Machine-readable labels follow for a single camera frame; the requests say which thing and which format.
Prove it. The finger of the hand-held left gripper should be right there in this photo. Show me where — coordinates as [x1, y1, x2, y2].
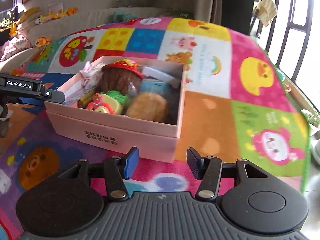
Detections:
[41, 88, 66, 104]
[6, 96, 46, 107]

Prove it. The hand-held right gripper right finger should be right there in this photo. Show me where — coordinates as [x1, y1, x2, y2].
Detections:
[187, 147, 268, 202]

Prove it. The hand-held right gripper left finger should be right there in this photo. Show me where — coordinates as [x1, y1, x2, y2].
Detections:
[72, 147, 139, 200]

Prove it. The pink cardboard box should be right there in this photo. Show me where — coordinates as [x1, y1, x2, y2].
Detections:
[44, 56, 187, 164]

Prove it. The red bear toy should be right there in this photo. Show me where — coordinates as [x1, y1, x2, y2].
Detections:
[86, 93, 108, 112]

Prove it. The white pink hair scrunchie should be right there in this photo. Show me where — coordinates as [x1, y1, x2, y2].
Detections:
[79, 61, 106, 90]

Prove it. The bread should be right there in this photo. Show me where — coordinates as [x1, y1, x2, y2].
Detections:
[124, 92, 170, 125]

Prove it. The yellow green toy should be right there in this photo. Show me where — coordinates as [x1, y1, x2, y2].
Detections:
[99, 93, 123, 116]

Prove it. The knitted doll with red hat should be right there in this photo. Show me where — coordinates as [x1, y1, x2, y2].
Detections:
[99, 58, 145, 98]

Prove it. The blue card packet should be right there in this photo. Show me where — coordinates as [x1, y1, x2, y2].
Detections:
[139, 78, 173, 98]

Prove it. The white grey packet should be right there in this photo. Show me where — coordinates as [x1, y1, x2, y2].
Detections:
[141, 66, 181, 87]

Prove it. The pink cloth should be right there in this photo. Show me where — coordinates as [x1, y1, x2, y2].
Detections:
[0, 38, 31, 62]

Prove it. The colourful cartoon play mat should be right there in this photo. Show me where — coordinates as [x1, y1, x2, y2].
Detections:
[0, 17, 311, 240]

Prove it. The orange fish plush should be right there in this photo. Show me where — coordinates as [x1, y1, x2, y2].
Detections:
[34, 37, 51, 48]

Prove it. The yellow plush rabbit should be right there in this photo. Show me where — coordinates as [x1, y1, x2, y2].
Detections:
[9, 7, 41, 37]

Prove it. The fish tank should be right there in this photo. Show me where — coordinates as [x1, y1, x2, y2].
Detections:
[0, 0, 17, 32]

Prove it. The row of orange plush toys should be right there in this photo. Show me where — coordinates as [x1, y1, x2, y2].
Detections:
[37, 7, 78, 23]

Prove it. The green object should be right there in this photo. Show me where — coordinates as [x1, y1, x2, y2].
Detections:
[113, 11, 138, 22]

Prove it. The beige curtain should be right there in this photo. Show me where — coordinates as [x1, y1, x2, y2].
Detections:
[195, 0, 223, 23]

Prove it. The dark curtain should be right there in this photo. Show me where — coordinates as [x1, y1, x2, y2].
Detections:
[222, 0, 258, 35]

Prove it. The hanging cream cloth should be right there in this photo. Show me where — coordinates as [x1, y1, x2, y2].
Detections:
[252, 0, 278, 27]

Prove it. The black window frame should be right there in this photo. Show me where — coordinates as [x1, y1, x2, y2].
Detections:
[249, 0, 320, 85]

